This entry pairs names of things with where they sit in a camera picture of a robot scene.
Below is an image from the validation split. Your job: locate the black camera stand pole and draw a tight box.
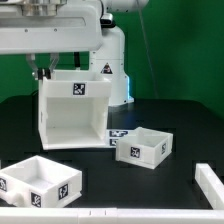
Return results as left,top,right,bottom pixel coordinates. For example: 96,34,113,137
74,52,81,70

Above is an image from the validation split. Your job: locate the white drawer cabinet box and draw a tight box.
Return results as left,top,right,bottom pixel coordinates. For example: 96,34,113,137
38,70,111,150

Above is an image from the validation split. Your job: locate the white drawer without knob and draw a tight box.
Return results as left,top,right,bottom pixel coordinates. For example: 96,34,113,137
115,127,173,169

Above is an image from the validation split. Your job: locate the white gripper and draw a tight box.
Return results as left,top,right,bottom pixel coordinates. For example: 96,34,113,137
0,17,102,80

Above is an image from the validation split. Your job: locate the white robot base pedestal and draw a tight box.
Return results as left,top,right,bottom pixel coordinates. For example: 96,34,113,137
88,0,151,108

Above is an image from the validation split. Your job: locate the fiducial marker sheet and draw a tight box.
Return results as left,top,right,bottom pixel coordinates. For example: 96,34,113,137
106,129,128,147

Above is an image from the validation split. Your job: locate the white drawer with knob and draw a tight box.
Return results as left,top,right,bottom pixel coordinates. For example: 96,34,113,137
0,156,82,208

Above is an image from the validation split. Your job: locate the white right fence rail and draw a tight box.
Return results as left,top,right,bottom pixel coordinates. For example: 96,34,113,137
195,163,224,210

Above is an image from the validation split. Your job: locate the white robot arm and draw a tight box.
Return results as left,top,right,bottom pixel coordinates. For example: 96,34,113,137
0,0,103,78

